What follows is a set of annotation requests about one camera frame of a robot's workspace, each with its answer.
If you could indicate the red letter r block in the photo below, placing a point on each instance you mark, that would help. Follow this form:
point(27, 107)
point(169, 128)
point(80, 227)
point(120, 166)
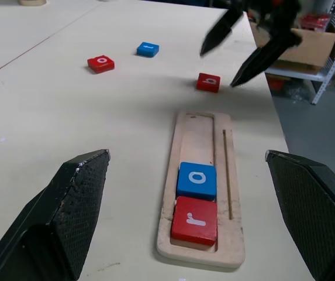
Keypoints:
point(195, 221)

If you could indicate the blue letter o block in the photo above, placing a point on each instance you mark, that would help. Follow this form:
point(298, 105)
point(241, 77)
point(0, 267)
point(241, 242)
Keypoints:
point(196, 178)

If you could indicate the red package on shelf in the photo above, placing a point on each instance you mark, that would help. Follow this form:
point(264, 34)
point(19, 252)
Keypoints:
point(314, 21)

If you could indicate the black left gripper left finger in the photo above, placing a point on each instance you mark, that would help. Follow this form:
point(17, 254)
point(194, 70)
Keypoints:
point(53, 222)

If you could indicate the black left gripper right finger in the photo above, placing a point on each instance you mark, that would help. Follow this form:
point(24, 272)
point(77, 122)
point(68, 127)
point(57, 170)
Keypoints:
point(313, 210)

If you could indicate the blue letter t block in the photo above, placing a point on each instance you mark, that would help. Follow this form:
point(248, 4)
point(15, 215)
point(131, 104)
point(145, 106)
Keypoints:
point(147, 48)

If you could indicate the wooden letter tray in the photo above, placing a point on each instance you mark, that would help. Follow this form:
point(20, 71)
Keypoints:
point(234, 234)

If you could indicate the red letter o block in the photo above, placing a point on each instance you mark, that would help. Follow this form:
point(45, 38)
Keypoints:
point(100, 63)

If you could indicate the brown cardboard box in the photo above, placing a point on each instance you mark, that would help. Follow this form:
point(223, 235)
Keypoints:
point(313, 51)

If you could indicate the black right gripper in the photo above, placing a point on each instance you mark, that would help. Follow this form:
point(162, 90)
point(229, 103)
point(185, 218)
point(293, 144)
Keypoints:
point(281, 16)

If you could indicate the white metal shelf rack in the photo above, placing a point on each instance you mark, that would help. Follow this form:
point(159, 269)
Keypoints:
point(328, 76)

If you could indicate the red letter b block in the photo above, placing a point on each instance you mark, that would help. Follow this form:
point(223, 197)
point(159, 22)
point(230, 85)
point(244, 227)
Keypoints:
point(208, 82)

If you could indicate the beige tape roll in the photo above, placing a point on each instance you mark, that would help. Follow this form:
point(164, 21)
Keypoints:
point(32, 2)

